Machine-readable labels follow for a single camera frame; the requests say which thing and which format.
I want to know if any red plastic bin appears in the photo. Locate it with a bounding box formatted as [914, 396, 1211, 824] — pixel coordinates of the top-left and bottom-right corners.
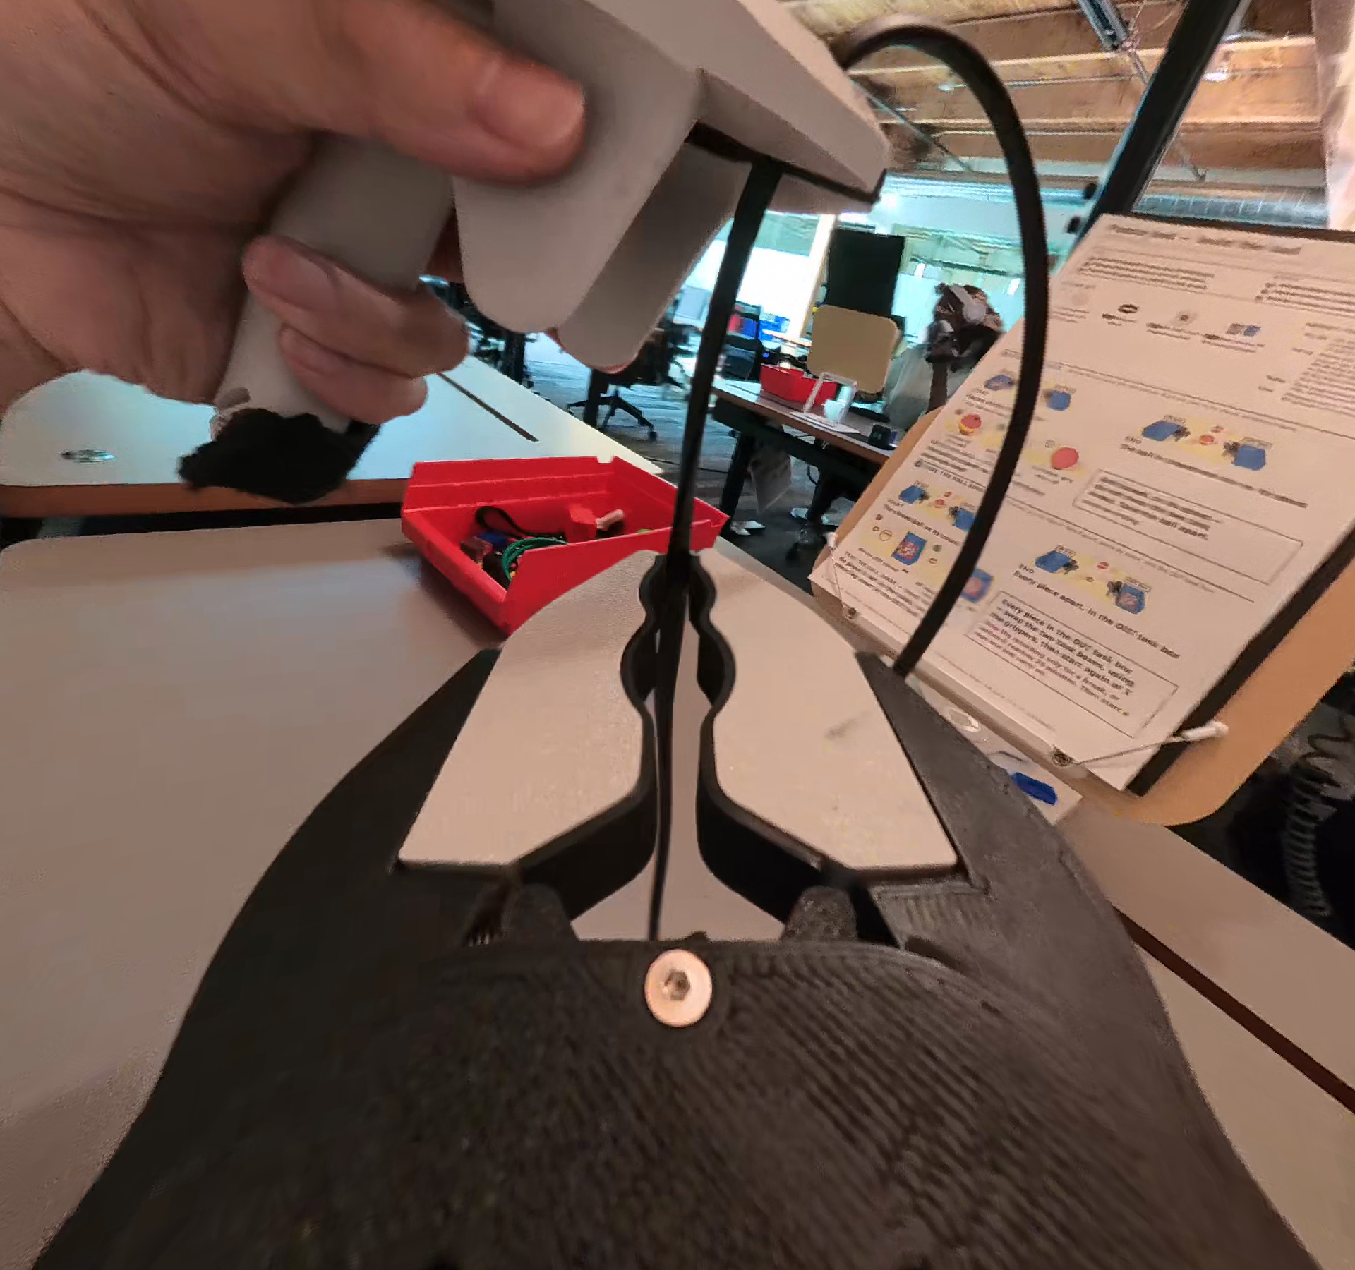
[400, 453, 730, 632]

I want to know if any black cable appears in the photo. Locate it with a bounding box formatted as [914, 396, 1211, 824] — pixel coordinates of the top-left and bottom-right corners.
[644, 16, 1056, 947]

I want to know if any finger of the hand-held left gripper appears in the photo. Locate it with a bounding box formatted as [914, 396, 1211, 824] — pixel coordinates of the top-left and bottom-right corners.
[562, 0, 893, 202]
[452, 117, 746, 374]

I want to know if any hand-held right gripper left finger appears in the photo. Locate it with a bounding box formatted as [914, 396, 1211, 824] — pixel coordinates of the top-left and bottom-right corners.
[399, 551, 661, 880]

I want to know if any person's left hand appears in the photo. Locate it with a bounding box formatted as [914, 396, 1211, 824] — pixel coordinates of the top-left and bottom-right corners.
[0, 0, 589, 430]

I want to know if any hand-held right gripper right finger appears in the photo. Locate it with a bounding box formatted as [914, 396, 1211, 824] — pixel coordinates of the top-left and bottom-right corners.
[695, 547, 959, 886]

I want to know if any instruction sheet board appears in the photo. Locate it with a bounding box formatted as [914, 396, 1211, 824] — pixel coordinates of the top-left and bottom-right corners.
[809, 210, 1355, 828]

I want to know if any grey desk with wooden edge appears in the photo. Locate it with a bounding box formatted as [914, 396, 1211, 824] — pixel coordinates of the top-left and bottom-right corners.
[0, 347, 661, 522]

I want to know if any black pole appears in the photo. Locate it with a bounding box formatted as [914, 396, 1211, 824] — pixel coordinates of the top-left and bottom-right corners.
[1078, 0, 1286, 239]

